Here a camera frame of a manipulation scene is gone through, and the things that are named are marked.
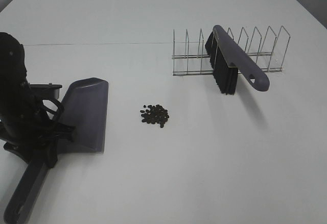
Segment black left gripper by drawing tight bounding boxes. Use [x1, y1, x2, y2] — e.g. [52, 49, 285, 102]
[1, 98, 76, 168]

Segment pile of coffee beans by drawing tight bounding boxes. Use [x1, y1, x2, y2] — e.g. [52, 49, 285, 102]
[139, 104, 170, 128]

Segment grey plastic dustpan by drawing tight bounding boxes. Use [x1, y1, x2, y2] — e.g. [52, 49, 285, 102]
[4, 78, 109, 223]

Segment metal wire rack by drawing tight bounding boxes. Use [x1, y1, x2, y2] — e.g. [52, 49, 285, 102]
[171, 26, 291, 76]

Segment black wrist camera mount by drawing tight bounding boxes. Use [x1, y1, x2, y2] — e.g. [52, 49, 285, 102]
[29, 83, 62, 99]

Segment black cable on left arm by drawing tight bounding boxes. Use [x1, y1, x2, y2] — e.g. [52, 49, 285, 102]
[38, 97, 64, 122]

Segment grey hand brush black bristles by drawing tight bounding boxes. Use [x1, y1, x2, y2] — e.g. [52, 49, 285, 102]
[205, 25, 270, 94]

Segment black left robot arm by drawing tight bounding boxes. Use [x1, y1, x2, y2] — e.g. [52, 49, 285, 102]
[1, 32, 75, 168]

